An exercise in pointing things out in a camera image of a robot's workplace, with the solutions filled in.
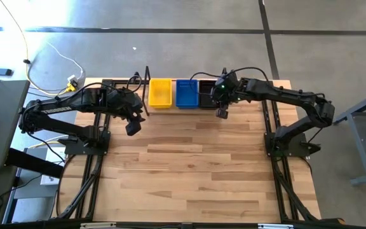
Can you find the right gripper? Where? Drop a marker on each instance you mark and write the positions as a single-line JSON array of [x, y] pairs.
[[226, 87]]

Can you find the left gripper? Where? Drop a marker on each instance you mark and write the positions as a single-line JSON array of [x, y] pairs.
[[127, 105]]

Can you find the black plastic basket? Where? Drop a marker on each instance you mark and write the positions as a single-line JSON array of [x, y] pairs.
[[206, 95]]

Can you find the yellow plastic basket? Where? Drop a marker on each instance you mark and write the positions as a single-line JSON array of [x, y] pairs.
[[160, 93]]

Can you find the blue plastic basket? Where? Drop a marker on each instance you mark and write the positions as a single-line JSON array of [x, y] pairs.
[[187, 93]]

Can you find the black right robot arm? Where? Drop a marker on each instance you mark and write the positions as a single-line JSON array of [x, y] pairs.
[[281, 93]]

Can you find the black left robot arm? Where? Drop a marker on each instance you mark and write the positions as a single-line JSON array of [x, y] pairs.
[[59, 108]]

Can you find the yellow power plug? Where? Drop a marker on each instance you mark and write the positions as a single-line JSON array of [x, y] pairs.
[[71, 86]]

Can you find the white power adapter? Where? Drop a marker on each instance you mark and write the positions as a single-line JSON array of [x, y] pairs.
[[71, 78]]

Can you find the white box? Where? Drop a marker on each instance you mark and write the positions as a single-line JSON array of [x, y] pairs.
[[54, 156]]

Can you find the black desk foot beam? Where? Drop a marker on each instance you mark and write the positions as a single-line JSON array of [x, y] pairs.
[[33, 163]]

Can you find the dark grey desk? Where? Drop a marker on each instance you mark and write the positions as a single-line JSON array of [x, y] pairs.
[[2, 121]]

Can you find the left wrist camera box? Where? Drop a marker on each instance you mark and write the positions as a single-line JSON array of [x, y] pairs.
[[133, 128]]

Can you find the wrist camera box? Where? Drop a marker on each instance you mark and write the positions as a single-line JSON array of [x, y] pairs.
[[222, 113], [133, 128]]

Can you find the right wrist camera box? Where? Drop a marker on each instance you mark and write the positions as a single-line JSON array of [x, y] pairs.
[[222, 113]]

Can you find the black aluminium mounting frame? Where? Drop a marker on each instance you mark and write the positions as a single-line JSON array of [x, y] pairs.
[[299, 152], [71, 148]]

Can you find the black front table rail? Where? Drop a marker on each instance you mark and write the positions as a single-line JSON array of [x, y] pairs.
[[138, 226]]

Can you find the silver metal bracket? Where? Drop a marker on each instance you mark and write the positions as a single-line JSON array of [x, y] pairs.
[[275, 226], [98, 225]]

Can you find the grey metal table frame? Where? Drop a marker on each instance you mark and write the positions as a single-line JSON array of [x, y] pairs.
[[361, 106]]

